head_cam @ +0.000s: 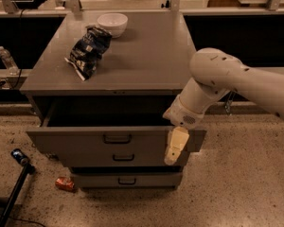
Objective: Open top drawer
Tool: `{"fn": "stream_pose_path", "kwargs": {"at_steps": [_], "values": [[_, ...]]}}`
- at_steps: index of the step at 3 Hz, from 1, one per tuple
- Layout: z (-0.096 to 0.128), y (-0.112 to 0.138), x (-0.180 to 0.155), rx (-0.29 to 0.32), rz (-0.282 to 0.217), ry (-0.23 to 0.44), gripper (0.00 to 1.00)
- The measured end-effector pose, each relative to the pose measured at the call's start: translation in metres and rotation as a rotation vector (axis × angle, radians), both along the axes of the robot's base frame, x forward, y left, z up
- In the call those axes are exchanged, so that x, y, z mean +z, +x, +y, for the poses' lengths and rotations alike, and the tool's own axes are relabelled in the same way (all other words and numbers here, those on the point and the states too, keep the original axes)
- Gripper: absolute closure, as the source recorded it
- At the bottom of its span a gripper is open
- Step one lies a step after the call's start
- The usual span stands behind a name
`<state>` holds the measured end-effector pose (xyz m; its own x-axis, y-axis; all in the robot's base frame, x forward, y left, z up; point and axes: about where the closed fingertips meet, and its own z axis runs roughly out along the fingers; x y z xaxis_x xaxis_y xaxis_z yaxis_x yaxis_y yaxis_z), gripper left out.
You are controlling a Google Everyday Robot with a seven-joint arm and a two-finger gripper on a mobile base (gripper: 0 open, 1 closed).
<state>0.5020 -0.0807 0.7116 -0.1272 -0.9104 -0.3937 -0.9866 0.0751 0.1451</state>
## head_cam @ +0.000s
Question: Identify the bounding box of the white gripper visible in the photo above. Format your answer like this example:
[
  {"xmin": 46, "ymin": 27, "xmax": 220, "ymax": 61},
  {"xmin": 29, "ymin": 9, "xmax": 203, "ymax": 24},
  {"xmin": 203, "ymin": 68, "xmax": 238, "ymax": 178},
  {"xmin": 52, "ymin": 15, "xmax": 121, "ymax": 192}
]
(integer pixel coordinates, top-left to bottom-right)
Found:
[{"xmin": 163, "ymin": 96, "xmax": 204, "ymax": 166}]

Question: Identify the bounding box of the grey top drawer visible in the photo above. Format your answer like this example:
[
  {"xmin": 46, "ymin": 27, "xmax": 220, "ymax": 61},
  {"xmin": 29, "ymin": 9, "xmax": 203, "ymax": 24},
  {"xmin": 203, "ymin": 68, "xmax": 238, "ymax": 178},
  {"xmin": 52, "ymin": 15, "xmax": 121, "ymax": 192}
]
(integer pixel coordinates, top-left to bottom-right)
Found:
[{"xmin": 26, "ymin": 96, "xmax": 207, "ymax": 168}]

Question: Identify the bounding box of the grey drawer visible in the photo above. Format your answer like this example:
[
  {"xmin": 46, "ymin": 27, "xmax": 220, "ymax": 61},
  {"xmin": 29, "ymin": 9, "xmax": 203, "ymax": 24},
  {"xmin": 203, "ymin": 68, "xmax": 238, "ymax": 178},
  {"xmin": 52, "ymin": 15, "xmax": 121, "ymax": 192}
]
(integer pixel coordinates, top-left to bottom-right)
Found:
[
  {"xmin": 26, "ymin": 96, "xmax": 207, "ymax": 168},
  {"xmin": 71, "ymin": 173, "xmax": 183, "ymax": 188},
  {"xmin": 62, "ymin": 151, "xmax": 191, "ymax": 168}
]

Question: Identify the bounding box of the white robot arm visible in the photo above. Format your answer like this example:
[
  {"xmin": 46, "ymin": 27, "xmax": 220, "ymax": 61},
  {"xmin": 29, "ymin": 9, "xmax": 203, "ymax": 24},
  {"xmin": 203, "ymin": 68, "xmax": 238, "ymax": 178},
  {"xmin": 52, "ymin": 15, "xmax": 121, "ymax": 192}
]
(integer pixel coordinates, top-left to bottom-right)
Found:
[{"xmin": 163, "ymin": 48, "xmax": 284, "ymax": 166}]

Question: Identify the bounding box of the grey drawer cabinet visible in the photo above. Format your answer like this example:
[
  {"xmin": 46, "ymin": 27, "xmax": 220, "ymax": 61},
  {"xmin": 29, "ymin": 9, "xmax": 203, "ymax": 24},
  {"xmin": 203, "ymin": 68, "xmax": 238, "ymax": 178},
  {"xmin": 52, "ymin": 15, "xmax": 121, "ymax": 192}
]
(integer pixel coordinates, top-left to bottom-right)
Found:
[{"xmin": 19, "ymin": 10, "xmax": 200, "ymax": 191}]

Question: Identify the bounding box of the grey bottom drawer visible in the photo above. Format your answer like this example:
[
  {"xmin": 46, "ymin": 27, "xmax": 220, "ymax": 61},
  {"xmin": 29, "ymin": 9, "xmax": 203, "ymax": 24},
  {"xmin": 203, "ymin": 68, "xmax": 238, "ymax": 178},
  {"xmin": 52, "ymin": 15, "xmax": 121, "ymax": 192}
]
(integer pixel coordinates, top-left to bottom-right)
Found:
[{"xmin": 71, "ymin": 173, "xmax": 183, "ymax": 188}]

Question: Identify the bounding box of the grey middle drawer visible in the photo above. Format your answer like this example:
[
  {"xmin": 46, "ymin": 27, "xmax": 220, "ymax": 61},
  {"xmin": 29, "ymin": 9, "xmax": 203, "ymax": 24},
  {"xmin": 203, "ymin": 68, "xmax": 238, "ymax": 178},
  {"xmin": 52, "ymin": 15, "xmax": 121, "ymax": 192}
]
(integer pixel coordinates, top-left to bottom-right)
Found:
[{"xmin": 62, "ymin": 151, "xmax": 191, "ymax": 168}]

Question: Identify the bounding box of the orange soda can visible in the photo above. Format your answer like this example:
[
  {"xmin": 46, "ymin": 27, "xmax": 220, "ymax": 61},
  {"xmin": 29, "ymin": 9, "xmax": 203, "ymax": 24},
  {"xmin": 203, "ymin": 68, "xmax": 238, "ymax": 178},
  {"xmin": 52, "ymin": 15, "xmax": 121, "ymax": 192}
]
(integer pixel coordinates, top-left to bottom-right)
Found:
[{"xmin": 55, "ymin": 177, "xmax": 75, "ymax": 192}]

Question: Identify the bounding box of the blue chip bag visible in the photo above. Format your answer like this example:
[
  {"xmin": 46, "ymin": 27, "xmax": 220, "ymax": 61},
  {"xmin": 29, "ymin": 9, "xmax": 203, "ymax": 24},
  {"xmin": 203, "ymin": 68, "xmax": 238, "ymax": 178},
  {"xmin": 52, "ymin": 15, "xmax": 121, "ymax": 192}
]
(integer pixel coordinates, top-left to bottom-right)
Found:
[{"xmin": 64, "ymin": 26, "xmax": 112, "ymax": 80}]

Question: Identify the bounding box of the white bowl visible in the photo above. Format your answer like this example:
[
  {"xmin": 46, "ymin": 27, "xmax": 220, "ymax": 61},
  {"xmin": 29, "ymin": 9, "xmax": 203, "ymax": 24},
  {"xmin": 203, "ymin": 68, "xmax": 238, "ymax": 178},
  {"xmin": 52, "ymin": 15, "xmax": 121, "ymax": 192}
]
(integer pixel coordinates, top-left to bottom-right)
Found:
[{"xmin": 98, "ymin": 13, "xmax": 128, "ymax": 38}]

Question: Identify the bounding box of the blue soda can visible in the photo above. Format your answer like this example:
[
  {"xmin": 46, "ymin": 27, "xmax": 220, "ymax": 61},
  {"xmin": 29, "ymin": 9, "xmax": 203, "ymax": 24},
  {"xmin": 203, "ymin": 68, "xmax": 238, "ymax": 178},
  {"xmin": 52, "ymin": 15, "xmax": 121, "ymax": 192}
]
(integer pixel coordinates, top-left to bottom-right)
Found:
[{"xmin": 10, "ymin": 148, "xmax": 29, "ymax": 166}]

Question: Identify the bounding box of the clear plastic water bottle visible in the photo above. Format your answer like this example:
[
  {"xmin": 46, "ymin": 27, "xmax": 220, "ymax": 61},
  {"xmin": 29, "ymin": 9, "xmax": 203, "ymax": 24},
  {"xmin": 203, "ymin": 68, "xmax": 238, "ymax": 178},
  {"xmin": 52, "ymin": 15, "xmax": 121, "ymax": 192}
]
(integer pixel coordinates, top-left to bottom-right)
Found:
[{"xmin": 0, "ymin": 46, "xmax": 20, "ymax": 76}]

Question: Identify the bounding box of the black hanging cable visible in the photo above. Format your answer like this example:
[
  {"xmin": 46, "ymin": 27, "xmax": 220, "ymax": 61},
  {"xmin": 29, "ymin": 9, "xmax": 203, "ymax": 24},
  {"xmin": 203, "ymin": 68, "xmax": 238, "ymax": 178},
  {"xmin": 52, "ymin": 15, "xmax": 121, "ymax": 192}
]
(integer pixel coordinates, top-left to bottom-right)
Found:
[{"xmin": 12, "ymin": 9, "xmax": 27, "ymax": 90}]

